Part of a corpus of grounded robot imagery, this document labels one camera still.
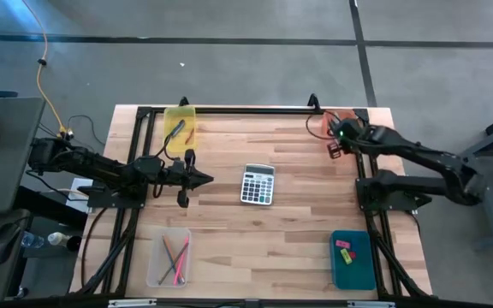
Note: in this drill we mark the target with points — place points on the red eraser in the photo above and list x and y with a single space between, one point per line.
353 256

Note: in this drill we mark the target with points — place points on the white bottle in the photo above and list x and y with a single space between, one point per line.
57 238

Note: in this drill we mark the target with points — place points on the red-brown crayon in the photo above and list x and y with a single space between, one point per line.
190 136

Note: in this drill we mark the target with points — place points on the orange translucent plastic bin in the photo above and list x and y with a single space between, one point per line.
326 117

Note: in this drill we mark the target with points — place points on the teal plastic bin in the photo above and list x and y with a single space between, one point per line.
353 278

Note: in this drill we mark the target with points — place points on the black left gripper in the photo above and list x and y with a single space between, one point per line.
184 175

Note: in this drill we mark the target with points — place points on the silver desk calculator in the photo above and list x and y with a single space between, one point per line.
257 186

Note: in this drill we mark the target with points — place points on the clear plastic bin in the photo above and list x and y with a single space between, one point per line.
154 274

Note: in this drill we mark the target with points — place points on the yellow eraser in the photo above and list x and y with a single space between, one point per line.
346 256

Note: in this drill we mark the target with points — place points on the blue-grey table frame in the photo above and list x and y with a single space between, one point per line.
492 222

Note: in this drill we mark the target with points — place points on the white flat box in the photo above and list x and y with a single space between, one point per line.
76 184

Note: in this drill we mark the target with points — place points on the red-orange pencil with eraser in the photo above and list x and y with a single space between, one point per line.
167 247

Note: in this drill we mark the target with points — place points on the pink pencil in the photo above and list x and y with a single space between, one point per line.
182 256

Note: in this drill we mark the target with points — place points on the clear water bottle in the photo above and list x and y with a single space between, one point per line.
32 240

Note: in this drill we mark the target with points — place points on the black aluminium table frame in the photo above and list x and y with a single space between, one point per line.
251 110

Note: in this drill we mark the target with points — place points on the silver metal bracket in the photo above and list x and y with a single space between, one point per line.
131 303
370 304

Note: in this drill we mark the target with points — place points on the pink eraser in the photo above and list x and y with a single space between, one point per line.
342 244

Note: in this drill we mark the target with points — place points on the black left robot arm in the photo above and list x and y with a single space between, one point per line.
101 169

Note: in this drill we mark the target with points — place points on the black computer mouse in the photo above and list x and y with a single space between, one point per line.
4 241

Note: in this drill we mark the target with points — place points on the teal pencil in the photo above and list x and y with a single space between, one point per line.
177 271

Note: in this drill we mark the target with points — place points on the yellow translucent plastic bin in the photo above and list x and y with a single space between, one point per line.
176 113

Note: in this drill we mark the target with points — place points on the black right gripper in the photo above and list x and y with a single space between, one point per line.
349 137

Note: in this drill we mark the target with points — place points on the grey desk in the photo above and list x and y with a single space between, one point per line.
11 162

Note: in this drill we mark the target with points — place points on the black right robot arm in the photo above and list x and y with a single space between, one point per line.
422 155

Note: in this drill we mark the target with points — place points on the black cup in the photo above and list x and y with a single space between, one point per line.
74 244

